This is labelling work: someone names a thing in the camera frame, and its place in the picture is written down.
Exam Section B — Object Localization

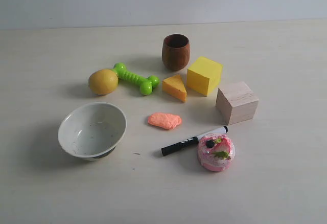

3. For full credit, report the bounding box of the pink soft putty lump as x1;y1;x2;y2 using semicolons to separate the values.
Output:
148;113;182;130

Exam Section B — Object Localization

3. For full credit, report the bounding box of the orange cheese wedge toy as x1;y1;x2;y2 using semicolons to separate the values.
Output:
162;74;187;103

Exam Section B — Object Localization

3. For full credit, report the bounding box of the green bone dog toy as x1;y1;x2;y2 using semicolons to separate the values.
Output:
111;63;160;96

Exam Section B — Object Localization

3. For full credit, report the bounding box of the yellow cube block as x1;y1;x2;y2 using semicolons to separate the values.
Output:
186;56;223;97

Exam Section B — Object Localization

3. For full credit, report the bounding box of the black marker pen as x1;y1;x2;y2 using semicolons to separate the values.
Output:
161;126;229;156

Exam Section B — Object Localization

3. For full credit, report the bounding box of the brown wooden cup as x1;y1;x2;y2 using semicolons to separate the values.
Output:
162;34;190;72

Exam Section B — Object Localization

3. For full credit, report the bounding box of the yellow lemon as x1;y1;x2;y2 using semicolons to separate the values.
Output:
88;69;119;95

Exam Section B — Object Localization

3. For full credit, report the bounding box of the pink toy cake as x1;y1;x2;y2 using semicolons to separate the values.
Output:
197;133;236;172

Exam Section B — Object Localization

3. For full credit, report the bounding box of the plain wooden cube block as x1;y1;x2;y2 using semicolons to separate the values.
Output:
216;81;259;125

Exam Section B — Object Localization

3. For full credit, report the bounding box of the white ceramic bowl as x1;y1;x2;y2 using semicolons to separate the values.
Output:
58;102;127;161

